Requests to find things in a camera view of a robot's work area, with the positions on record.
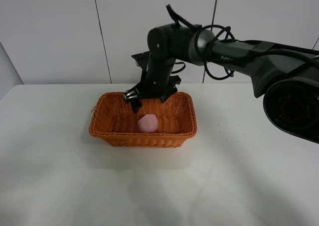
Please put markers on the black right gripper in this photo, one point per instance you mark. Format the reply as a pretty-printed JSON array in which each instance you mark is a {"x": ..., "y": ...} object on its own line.
[{"x": 156, "y": 83}]

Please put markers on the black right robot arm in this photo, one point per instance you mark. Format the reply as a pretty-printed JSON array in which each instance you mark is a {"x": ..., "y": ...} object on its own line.
[{"x": 286, "y": 77}]

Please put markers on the pink peach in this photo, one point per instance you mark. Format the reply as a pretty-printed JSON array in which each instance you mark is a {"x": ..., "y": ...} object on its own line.
[{"x": 148, "y": 123}]

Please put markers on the orange wicker basket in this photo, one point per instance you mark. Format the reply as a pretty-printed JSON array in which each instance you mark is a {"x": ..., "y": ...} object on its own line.
[{"x": 114, "y": 121}]

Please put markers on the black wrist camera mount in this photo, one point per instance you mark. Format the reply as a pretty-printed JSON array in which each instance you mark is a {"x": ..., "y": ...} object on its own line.
[{"x": 141, "y": 59}]

